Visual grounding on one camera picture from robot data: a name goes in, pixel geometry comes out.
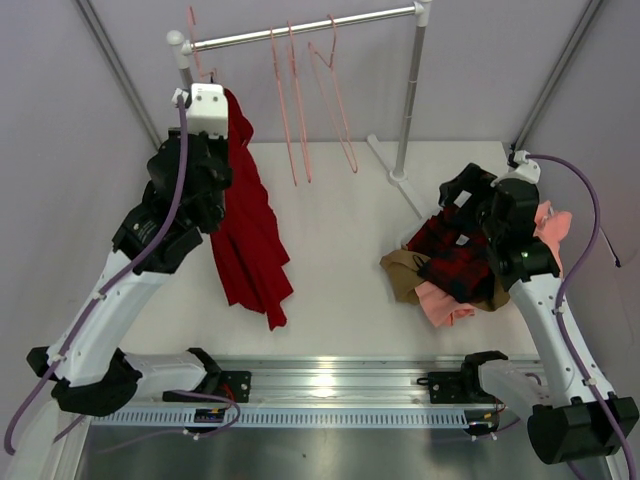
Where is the pink wire hanger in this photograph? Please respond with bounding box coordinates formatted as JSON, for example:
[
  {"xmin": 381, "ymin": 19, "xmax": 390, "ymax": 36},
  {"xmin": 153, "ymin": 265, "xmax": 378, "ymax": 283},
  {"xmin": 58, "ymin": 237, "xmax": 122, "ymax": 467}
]
[
  {"xmin": 187, "ymin": 5, "xmax": 219, "ymax": 84},
  {"xmin": 268, "ymin": 25, "xmax": 300, "ymax": 187},
  {"xmin": 287, "ymin": 22, "xmax": 312, "ymax": 183},
  {"xmin": 307, "ymin": 14, "xmax": 359, "ymax": 174}
]

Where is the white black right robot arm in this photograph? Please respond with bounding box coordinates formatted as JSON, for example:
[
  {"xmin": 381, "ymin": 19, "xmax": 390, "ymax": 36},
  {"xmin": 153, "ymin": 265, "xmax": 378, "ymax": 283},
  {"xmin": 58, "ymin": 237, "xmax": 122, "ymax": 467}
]
[{"xmin": 439, "ymin": 161, "xmax": 639, "ymax": 478}]

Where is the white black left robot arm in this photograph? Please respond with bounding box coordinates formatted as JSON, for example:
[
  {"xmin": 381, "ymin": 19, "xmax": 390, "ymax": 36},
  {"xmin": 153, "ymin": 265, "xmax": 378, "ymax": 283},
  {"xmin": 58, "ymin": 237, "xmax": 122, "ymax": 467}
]
[{"xmin": 27, "ymin": 130, "xmax": 232, "ymax": 417}]

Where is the pink skirt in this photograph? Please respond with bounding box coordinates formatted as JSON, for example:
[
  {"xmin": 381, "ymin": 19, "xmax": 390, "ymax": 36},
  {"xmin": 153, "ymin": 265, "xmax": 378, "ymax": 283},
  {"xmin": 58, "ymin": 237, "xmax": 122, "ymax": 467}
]
[{"xmin": 413, "ymin": 200, "xmax": 573, "ymax": 327}]

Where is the red black plaid skirt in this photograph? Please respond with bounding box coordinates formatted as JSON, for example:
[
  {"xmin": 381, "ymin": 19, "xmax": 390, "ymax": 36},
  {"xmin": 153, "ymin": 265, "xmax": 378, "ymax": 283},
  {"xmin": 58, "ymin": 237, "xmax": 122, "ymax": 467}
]
[{"xmin": 406, "ymin": 205, "xmax": 495, "ymax": 303}]

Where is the tan brown skirt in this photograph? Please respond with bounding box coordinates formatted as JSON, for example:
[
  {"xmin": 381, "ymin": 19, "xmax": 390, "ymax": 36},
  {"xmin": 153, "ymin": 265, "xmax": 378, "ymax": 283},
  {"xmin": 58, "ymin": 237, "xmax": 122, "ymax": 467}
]
[{"xmin": 380, "ymin": 249, "xmax": 510, "ymax": 312}]

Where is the silver white clothes rack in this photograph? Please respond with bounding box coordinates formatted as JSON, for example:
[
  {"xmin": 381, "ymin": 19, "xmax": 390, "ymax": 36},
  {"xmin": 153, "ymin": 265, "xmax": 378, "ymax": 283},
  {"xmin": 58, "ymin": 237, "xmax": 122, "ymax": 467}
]
[{"xmin": 166, "ymin": 1, "xmax": 431, "ymax": 218}]

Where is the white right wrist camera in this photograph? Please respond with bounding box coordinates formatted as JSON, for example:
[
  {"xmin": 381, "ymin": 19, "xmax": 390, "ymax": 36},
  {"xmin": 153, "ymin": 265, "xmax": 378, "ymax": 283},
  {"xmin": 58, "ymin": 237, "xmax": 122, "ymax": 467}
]
[{"xmin": 505, "ymin": 150, "xmax": 541, "ymax": 185}]

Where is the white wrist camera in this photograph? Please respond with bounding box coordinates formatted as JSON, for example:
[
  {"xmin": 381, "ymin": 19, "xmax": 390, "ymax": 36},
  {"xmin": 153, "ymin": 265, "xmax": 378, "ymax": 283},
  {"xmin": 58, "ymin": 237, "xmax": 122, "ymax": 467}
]
[
  {"xmin": 171, "ymin": 83, "xmax": 229, "ymax": 140},
  {"xmin": 505, "ymin": 150, "xmax": 541, "ymax": 185}
]

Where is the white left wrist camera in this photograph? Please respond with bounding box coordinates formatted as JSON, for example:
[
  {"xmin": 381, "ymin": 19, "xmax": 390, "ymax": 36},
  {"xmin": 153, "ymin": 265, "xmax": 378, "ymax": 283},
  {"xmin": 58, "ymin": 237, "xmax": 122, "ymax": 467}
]
[{"xmin": 171, "ymin": 83, "xmax": 229, "ymax": 140}]

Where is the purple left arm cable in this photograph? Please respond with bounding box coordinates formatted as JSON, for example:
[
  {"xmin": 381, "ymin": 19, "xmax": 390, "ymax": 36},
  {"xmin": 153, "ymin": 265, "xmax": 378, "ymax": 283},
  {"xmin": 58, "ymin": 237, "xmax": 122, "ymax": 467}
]
[{"xmin": 3, "ymin": 92, "xmax": 241, "ymax": 456}]

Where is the aluminium mounting rail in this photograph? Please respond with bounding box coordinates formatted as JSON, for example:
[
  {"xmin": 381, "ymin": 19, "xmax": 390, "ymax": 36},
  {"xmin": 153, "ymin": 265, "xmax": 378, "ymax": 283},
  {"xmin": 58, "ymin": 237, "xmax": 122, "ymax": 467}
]
[{"xmin": 69, "ymin": 354, "xmax": 616, "ymax": 409}]

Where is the white slotted cable duct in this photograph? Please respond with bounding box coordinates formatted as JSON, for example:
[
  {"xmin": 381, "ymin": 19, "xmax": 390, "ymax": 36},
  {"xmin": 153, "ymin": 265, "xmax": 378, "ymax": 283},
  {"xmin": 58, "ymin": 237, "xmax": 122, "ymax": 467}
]
[{"xmin": 92, "ymin": 406, "xmax": 469, "ymax": 429}]

